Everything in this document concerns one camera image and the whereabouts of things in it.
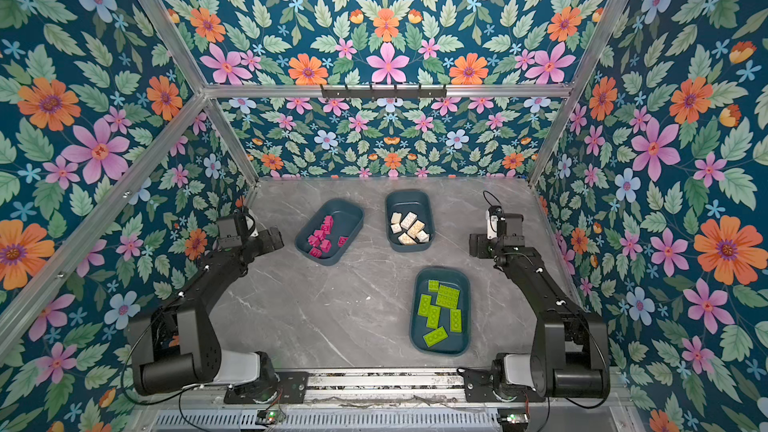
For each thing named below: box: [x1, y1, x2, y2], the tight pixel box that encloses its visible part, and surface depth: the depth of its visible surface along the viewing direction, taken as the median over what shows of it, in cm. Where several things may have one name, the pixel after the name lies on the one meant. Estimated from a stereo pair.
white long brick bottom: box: [400, 211, 418, 230], surface depth 107 cm
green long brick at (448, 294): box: [437, 284, 461, 303], surface depth 90 cm
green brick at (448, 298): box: [436, 290, 461, 309], surface depth 90 cm
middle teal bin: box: [385, 189, 435, 253], surface depth 109 cm
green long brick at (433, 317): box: [426, 304, 441, 330], surface depth 86 cm
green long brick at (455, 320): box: [450, 308, 462, 333], surface depth 86 cm
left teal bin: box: [294, 198, 365, 266], surface depth 103 cm
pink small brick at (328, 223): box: [321, 215, 335, 231], surface depth 106 cm
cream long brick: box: [407, 219, 425, 238], surface depth 106 cm
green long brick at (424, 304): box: [417, 294, 432, 317], surface depth 89 cm
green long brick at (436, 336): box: [422, 326, 449, 348], surface depth 83 cm
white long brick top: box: [398, 232, 417, 245], surface depth 103 cm
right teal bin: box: [410, 266, 472, 356], surface depth 85 cm
